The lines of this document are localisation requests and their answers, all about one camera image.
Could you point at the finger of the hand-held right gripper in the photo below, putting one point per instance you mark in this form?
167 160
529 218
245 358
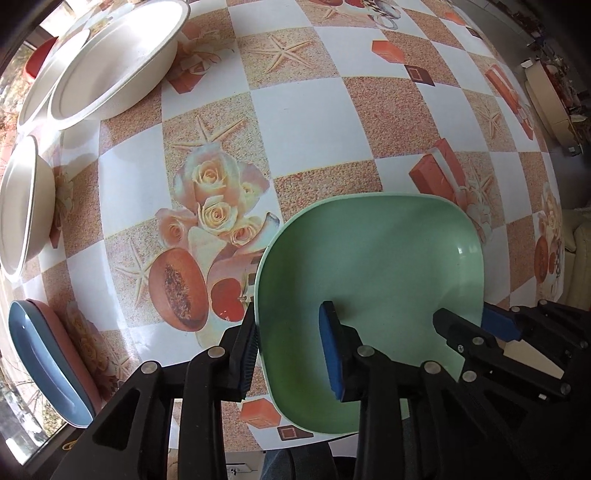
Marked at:
498 323
455 330

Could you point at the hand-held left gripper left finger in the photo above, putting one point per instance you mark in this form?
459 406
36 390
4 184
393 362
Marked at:
248 355

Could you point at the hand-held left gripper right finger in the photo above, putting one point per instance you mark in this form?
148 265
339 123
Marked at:
330 355

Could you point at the green square plate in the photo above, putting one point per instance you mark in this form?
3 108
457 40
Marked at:
383 258

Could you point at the white paper bowl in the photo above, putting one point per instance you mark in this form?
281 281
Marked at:
23 207
41 87
115 60

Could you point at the cream sofa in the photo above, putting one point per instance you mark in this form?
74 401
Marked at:
579 258

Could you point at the pink square plate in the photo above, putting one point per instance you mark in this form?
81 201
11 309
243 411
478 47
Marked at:
69 357

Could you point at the blue square plate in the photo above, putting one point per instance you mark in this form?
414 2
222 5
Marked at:
37 350

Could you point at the round cream cabinet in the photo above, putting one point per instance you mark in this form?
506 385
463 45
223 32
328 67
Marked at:
545 106

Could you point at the checkered printed tablecloth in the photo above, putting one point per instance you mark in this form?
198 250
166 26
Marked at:
300 115

